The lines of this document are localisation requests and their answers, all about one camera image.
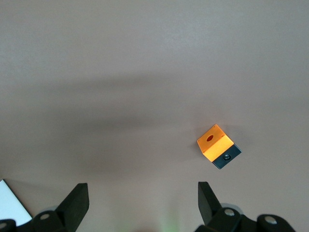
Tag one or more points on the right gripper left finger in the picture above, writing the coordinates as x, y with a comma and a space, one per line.
72, 205

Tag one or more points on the white drawer cabinet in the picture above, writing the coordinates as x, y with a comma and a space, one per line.
9, 203

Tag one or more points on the orange box with black base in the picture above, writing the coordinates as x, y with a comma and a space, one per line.
213, 145

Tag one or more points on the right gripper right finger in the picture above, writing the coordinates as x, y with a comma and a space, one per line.
210, 210

